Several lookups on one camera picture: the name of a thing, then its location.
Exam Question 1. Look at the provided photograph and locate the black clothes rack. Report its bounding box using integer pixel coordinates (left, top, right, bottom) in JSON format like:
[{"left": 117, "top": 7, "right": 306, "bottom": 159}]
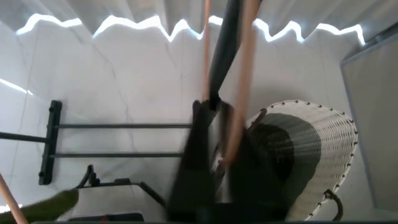
[{"left": 0, "top": 0, "right": 249, "bottom": 187}]

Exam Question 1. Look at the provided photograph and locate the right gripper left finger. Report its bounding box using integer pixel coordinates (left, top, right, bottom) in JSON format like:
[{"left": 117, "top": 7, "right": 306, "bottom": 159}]
[{"left": 167, "top": 99, "right": 219, "bottom": 222}]

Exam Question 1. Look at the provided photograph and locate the green shirt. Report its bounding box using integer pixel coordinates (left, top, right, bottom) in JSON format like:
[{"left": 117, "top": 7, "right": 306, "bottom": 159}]
[{"left": 0, "top": 189, "right": 80, "bottom": 224}]

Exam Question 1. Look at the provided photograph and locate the white curtain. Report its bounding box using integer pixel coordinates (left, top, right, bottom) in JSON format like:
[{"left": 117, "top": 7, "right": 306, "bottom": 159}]
[{"left": 0, "top": 0, "right": 398, "bottom": 44}]

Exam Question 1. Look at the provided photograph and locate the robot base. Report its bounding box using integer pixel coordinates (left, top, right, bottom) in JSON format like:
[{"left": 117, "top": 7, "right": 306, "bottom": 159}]
[{"left": 58, "top": 164, "right": 166, "bottom": 223}]

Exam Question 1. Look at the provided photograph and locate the white laundry basket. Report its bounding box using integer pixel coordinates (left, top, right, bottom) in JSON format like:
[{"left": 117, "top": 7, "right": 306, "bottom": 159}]
[{"left": 214, "top": 99, "right": 359, "bottom": 222}]

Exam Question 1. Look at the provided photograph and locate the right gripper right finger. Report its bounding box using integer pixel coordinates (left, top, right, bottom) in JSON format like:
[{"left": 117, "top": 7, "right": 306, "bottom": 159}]
[{"left": 218, "top": 102, "right": 287, "bottom": 222}]

